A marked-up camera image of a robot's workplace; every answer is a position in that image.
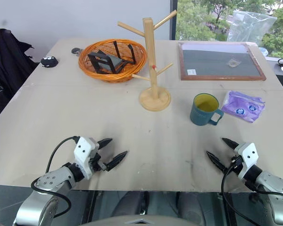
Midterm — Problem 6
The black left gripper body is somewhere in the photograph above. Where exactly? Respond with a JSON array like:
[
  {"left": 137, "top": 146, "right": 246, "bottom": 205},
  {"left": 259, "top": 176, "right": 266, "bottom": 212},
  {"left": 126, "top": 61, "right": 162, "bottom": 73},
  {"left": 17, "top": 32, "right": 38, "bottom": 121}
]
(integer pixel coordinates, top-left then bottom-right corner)
[{"left": 89, "top": 152, "right": 108, "bottom": 174}]

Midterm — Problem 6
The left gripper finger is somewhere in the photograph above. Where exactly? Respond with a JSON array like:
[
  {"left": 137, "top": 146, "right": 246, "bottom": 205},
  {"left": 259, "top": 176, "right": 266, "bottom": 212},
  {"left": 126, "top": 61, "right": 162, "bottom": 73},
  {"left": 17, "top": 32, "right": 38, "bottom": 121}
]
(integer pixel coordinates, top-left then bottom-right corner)
[
  {"left": 105, "top": 151, "right": 129, "bottom": 172},
  {"left": 97, "top": 138, "right": 113, "bottom": 152}
]

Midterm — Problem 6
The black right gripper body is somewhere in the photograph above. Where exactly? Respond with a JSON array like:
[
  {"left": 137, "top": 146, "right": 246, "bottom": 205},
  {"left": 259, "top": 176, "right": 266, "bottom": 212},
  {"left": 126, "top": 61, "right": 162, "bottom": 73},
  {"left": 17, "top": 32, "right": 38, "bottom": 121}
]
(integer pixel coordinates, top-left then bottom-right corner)
[{"left": 230, "top": 155, "right": 245, "bottom": 177}]

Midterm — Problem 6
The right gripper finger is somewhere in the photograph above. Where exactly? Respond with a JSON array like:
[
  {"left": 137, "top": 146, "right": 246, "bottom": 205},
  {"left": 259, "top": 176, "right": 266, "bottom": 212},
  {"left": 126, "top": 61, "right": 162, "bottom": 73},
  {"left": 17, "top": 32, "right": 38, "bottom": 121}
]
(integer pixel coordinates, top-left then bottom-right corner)
[
  {"left": 206, "top": 151, "right": 228, "bottom": 175},
  {"left": 222, "top": 137, "right": 240, "bottom": 152}
]

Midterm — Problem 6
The wooden mug tree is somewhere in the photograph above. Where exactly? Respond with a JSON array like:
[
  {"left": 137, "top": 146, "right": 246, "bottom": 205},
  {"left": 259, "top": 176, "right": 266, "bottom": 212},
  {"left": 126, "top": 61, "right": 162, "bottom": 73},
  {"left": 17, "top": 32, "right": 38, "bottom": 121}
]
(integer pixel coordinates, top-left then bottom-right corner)
[{"left": 117, "top": 9, "right": 178, "bottom": 112}]

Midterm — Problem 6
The purple tissue pack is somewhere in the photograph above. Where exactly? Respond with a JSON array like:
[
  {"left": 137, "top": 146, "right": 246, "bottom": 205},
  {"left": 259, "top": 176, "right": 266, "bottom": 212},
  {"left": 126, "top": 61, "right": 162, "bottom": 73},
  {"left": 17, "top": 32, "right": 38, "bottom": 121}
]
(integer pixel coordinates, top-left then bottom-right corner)
[{"left": 220, "top": 90, "right": 266, "bottom": 124}]

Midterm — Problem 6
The teal mug yellow inside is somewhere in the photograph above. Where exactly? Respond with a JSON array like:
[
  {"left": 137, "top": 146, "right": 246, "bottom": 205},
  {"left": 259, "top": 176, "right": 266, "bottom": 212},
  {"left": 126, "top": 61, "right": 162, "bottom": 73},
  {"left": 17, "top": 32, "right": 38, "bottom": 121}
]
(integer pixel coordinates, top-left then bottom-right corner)
[{"left": 190, "top": 93, "right": 225, "bottom": 127}]

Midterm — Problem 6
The grey robot torso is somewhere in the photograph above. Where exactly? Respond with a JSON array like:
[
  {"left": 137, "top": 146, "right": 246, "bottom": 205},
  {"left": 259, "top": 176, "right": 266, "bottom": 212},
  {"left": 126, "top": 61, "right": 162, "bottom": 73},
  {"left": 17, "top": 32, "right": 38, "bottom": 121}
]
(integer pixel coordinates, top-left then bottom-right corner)
[{"left": 83, "top": 213, "right": 205, "bottom": 226}]

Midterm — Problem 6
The orange wicker basket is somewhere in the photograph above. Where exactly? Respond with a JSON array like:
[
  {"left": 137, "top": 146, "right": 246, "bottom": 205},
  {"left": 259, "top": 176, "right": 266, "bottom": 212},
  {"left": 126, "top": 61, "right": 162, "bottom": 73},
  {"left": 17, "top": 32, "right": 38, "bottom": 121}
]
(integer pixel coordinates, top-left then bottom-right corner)
[{"left": 78, "top": 38, "right": 148, "bottom": 83}]

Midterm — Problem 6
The black metal stand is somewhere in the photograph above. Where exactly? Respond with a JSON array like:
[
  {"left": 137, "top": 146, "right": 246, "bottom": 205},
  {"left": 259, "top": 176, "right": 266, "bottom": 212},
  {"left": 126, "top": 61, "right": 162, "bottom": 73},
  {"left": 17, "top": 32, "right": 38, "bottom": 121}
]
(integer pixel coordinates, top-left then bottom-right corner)
[{"left": 87, "top": 40, "right": 137, "bottom": 76}]

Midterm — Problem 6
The small clear packet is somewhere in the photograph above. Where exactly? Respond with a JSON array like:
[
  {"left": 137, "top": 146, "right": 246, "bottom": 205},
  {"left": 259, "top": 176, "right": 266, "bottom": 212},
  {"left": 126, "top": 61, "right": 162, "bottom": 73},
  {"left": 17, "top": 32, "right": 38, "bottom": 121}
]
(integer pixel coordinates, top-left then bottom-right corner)
[{"left": 227, "top": 58, "right": 241, "bottom": 68}]

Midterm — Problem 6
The wooden framed blackboard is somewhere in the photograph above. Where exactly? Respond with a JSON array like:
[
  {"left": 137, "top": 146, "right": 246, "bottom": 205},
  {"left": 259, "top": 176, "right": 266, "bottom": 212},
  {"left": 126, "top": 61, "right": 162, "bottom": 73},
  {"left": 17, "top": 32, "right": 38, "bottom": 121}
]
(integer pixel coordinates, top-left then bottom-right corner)
[{"left": 177, "top": 41, "right": 267, "bottom": 81}]

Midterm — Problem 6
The black plush toy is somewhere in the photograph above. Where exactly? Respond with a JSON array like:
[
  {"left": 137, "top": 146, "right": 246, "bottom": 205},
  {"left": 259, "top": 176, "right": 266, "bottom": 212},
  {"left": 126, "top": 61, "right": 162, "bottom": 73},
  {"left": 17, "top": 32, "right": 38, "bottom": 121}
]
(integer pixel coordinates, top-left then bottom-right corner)
[{"left": 40, "top": 55, "right": 59, "bottom": 68}]

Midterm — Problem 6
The clear plastic bag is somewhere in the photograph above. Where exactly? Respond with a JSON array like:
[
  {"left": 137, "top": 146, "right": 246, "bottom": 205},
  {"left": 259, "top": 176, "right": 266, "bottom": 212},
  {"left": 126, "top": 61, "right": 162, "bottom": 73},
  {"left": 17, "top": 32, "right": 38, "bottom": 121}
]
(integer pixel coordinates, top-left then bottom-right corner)
[{"left": 226, "top": 9, "right": 278, "bottom": 47}]

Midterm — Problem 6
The black jacket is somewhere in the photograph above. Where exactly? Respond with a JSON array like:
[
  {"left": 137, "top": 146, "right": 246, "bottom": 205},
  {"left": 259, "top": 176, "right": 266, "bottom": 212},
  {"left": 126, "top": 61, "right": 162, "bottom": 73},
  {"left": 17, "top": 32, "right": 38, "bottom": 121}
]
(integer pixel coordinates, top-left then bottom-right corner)
[{"left": 0, "top": 28, "right": 40, "bottom": 111}]

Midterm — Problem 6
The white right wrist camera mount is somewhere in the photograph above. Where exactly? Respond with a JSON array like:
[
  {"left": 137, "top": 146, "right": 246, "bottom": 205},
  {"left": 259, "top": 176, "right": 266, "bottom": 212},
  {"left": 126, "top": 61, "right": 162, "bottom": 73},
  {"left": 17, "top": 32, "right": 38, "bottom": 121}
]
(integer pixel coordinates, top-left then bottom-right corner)
[{"left": 234, "top": 142, "right": 260, "bottom": 181}]

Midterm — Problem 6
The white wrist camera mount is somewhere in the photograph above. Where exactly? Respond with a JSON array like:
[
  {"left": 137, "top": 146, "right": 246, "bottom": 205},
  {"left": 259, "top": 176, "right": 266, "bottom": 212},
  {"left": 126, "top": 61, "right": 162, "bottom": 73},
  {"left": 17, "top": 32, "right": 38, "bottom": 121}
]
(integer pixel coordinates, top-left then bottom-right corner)
[
  {"left": 234, "top": 142, "right": 260, "bottom": 181},
  {"left": 74, "top": 136, "right": 100, "bottom": 180}
]

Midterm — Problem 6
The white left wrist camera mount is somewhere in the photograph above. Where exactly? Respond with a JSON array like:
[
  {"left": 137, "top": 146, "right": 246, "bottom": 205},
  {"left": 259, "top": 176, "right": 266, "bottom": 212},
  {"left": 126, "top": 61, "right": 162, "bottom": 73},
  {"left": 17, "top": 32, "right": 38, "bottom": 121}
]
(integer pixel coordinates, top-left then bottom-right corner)
[{"left": 74, "top": 136, "right": 100, "bottom": 180}]

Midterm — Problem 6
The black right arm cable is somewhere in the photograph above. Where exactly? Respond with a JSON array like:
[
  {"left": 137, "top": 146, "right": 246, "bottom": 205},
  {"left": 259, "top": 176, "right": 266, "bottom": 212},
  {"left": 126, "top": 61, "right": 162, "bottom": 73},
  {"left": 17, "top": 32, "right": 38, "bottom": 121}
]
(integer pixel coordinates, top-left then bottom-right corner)
[{"left": 221, "top": 160, "right": 253, "bottom": 226}]

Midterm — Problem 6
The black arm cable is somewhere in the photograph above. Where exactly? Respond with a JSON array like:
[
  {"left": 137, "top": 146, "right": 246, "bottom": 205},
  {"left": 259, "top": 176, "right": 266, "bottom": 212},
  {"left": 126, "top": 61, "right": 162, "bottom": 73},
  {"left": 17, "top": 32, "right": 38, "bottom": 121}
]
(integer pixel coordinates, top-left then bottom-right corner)
[
  {"left": 221, "top": 160, "right": 253, "bottom": 226},
  {"left": 30, "top": 136, "right": 80, "bottom": 218}
]

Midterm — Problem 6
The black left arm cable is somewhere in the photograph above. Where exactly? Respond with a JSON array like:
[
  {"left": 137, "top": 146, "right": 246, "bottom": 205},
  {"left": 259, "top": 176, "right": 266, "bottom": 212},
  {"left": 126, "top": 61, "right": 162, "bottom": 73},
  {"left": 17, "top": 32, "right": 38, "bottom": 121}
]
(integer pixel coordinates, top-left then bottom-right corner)
[{"left": 30, "top": 136, "right": 80, "bottom": 218}]

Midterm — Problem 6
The black window frame post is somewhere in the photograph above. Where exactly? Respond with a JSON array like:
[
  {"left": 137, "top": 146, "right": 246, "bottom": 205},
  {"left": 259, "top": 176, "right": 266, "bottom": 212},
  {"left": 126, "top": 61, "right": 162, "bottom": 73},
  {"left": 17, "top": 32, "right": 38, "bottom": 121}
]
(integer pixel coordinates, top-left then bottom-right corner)
[{"left": 169, "top": 0, "right": 179, "bottom": 41}]

